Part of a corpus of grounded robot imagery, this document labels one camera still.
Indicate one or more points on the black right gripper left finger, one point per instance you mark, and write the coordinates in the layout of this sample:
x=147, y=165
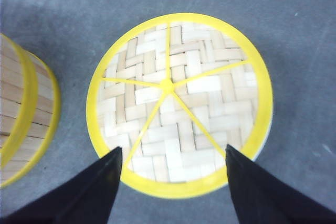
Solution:
x=86, y=198

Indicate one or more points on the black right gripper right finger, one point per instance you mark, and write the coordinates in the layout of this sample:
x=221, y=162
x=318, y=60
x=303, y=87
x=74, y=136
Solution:
x=259, y=197

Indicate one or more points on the bamboo steamer drawer single bun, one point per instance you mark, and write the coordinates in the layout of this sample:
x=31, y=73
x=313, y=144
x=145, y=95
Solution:
x=19, y=95

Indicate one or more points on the woven bamboo steamer lid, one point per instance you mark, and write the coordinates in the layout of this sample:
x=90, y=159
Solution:
x=173, y=92

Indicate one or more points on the bamboo steamer drawer with buns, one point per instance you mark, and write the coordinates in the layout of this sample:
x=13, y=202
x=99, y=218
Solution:
x=42, y=129

